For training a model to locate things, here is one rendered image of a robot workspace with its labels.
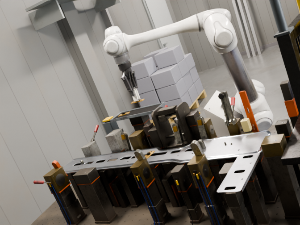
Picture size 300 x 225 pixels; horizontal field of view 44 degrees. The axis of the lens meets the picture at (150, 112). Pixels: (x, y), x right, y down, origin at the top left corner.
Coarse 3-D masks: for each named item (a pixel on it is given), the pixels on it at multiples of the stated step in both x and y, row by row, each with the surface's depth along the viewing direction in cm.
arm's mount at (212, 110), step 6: (216, 96) 263; (228, 96) 271; (210, 102) 252; (216, 102) 256; (204, 108) 242; (210, 108) 245; (216, 108) 248; (222, 108) 251; (210, 114) 242; (216, 114) 241; (222, 114) 244; (216, 120) 242; (222, 120) 240; (216, 126) 243; (222, 126) 242; (216, 132) 245; (222, 132) 243; (228, 132) 241
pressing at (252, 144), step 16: (208, 144) 188; (224, 144) 180; (240, 144) 173; (256, 144) 167; (80, 160) 245; (96, 160) 232; (128, 160) 210; (160, 160) 192; (176, 160) 185; (208, 160) 172
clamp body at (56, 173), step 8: (56, 168) 227; (48, 176) 219; (56, 176) 221; (64, 176) 226; (48, 184) 222; (56, 184) 220; (64, 184) 225; (56, 192) 222; (64, 192) 224; (72, 192) 229; (56, 200) 224; (64, 200) 223; (72, 200) 228; (64, 208) 226; (72, 208) 227; (80, 208) 232; (64, 216) 227; (72, 216) 226; (80, 216) 231; (72, 224) 228
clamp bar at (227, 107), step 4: (220, 92) 187; (224, 92) 185; (220, 96) 184; (224, 96) 186; (224, 100) 187; (228, 100) 186; (224, 104) 188; (228, 104) 185; (224, 108) 187; (228, 108) 187; (224, 112) 188; (228, 112) 188; (232, 112) 187; (228, 116) 188; (232, 116) 186; (228, 120) 188; (232, 120) 186; (228, 124) 188
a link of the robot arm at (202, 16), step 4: (216, 8) 206; (220, 8) 204; (200, 12) 206; (204, 12) 204; (208, 12) 201; (212, 12) 199; (216, 12) 198; (220, 12) 198; (224, 12) 202; (228, 12) 203; (200, 16) 204; (204, 16) 201; (208, 16) 198; (228, 16) 202; (200, 20) 203; (204, 20) 200; (200, 24) 204; (200, 28) 205
